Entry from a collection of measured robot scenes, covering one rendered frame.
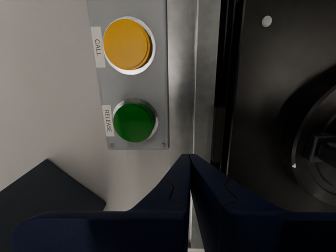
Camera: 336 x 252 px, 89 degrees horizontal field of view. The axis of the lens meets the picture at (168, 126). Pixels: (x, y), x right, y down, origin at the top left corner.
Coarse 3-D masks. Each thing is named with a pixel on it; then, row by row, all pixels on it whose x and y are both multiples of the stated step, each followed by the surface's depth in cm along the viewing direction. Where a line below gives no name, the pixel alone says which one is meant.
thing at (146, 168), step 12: (132, 156) 30; (144, 156) 30; (156, 156) 30; (168, 156) 30; (132, 168) 31; (144, 168) 31; (156, 168) 31; (168, 168) 31; (132, 180) 32; (144, 180) 32; (156, 180) 32; (132, 192) 33; (144, 192) 33; (132, 204) 34
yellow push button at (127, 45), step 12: (120, 24) 14; (132, 24) 14; (108, 36) 14; (120, 36) 14; (132, 36) 14; (144, 36) 14; (108, 48) 14; (120, 48) 14; (132, 48) 14; (144, 48) 14; (120, 60) 15; (132, 60) 15; (144, 60) 15
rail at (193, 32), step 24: (168, 0) 14; (192, 0) 15; (216, 0) 14; (168, 24) 15; (192, 24) 15; (216, 24) 15; (168, 48) 15; (192, 48) 16; (216, 48) 15; (168, 72) 16; (192, 72) 17; (168, 96) 17; (192, 96) 17; (192, 120) 18; (216, 120) 17; (192, 144) 19; (216, 144) 17; (192, 216) 22; (192, 240) 23
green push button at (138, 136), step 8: (128, 104) 16; (136, 104) 16; (120, 112) 16; (128, 112) 16; (136, 112) 16; (144, 112) 16; (120, 120) 16; (128, 120) 16; (136, 120) 16; (144, 120) 16; (152, 120) 17; (120, 128) 17; (128, 128) 17; (136, 128) 17; (144, 128) 17; (152, 128) 17; (120, 136) 17; (128, 136) 17; (136, 136) 17; (144, 136) 17
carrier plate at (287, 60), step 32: (256, 0) 13; (288, 0) 13; (320, 0) 13; (256, 32) 14; (288, 32) 14; (320, 32) 14; (256, 64) 15; (288, 64) 15; (320, 64) 15; (256, 96) 16; (288, 96) 16; (224, 128) 18; (256, 128) 17; (224, 160) 19; (256, 160) 18; (256, 192) 19; (288, 192) 19
